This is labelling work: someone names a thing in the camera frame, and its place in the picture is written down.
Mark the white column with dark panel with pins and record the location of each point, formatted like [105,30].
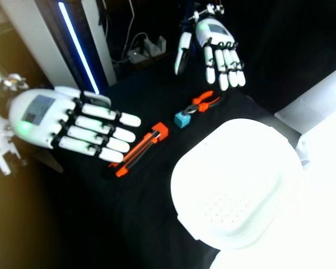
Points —
[42,45]

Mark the grey U-shaped bracket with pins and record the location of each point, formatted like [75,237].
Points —
[156,46]

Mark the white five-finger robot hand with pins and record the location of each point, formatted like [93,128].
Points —
[217,32]
[36,112]

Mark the blue-white light strip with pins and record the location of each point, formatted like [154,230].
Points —
[78,47]

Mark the grey power adapter box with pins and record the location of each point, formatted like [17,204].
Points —
[137,56]

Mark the black table cloth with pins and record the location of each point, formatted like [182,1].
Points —
[128,213]

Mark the white perforated plastic tray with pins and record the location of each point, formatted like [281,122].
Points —
[235,179]

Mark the small blue cube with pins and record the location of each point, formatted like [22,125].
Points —
[182,120]

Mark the white sheet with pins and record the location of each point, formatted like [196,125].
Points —
[324,168]

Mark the orange black utility knife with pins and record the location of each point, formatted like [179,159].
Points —
[142,145]

